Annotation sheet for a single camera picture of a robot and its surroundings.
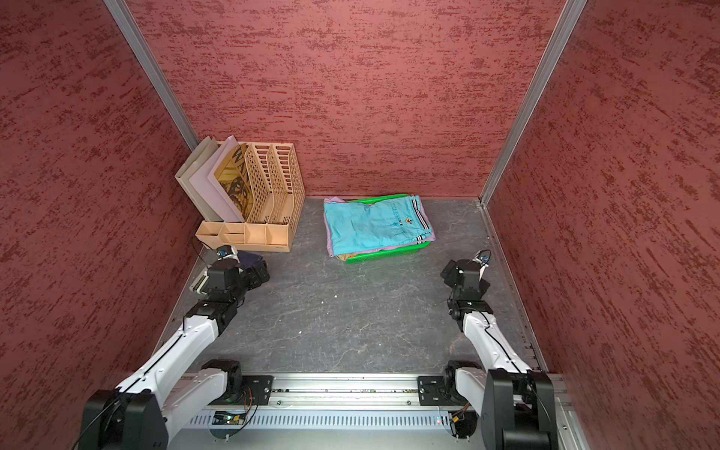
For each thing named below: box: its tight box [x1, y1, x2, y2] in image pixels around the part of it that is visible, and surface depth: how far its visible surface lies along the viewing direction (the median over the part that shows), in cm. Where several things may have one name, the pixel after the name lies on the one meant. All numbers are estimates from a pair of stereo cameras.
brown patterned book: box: [213, 143, 254, 222], surface depth 102 cm
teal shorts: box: [324, 195, 434, 256], surface depth 99 cm
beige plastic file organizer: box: [195, 142, 306, 253], surface depth 105 cm
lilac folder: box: [188, 135, 245, 224], surface depth 94 cm
